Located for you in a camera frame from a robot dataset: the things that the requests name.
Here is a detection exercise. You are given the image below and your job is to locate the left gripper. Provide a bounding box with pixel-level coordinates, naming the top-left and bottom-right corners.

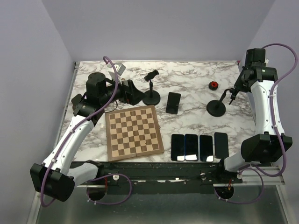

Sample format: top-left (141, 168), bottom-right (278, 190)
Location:
top-left (100, 75), bottom-right (147, 105)

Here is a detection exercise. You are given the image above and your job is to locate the black tall round-base stand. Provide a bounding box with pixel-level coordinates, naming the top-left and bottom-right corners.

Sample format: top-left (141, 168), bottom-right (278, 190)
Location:
top-left (142, 70), bottom-right (161, 105)

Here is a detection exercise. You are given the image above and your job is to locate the phone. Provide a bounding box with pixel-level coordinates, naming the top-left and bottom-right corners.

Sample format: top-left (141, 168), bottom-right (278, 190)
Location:
top-left (214, 132), bottom-right (229, 159)
top-left (199, 135), bottom-right (214, 162)
top-left (171, 134), bottom-right (185, 161)
top-left (185, 134), bottom-right (199, 161)

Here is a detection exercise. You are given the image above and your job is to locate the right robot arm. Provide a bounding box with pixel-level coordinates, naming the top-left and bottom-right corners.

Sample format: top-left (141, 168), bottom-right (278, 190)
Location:
top-left (215, 47), bottom-right (292, 183)

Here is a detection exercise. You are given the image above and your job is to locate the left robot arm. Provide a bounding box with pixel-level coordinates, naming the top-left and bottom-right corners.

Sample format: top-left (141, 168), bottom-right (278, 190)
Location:
top-left (30, 72), bottom-right (145, 202)

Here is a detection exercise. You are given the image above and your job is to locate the black folding phone stand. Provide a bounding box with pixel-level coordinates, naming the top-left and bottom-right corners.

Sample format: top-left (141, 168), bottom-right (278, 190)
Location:
top-left (166, 92), bottom-right (181, 114)

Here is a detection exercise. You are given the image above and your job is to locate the black red knob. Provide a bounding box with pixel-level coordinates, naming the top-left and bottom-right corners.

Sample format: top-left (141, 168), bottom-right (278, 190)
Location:
top-left (208, 81), bottom-right (219, 91)

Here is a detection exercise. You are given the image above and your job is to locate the wooden chessboard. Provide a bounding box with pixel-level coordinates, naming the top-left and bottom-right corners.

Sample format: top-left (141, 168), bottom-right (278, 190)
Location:
top-left (105, 105), bottom-right (164, 162)

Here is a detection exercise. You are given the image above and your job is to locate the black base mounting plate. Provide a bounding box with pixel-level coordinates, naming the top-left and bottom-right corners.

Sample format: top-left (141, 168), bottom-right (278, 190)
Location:
top-left (100, 162), bottom-right (242, 195)

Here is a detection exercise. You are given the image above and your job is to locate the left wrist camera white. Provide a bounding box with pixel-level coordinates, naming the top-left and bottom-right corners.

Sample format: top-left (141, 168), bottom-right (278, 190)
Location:
top-left (107, 63), bottom-right (126, 83)

